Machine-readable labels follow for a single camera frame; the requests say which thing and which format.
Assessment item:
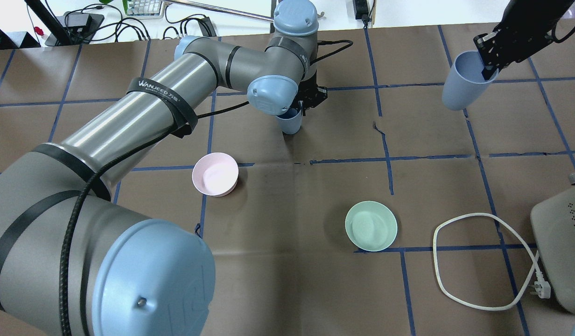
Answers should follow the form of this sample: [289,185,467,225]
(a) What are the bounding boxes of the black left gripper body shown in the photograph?
[295,71,328,116]

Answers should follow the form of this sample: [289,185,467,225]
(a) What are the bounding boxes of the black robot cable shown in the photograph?
[58,40,353,336]

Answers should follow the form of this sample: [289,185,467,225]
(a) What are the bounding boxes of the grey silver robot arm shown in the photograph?
[111,15,575,336]

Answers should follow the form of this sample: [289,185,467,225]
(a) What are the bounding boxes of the white power cable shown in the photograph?
[433,213,551,311]

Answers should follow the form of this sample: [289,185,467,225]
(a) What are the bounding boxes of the small blue cup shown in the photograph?
[275,108,303,135]

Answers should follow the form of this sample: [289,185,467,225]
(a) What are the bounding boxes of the large blue cup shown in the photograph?
[442,50,499,111]

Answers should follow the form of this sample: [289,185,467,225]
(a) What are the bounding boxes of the mint green bowl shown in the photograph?
[344,201,398,252]

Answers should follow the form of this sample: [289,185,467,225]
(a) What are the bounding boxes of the black power adapter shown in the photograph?
[61,13,92,32]

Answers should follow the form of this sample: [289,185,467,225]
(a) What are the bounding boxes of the grey device housing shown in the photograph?
[530,173,575,315]

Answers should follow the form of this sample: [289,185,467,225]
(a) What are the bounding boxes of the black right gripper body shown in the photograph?
[473,0,575,80]

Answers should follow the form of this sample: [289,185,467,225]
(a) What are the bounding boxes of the pink bowl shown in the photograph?
[191,153,239,196]

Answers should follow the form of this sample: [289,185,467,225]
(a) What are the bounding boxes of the black background cables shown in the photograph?
[82,4,218,42]

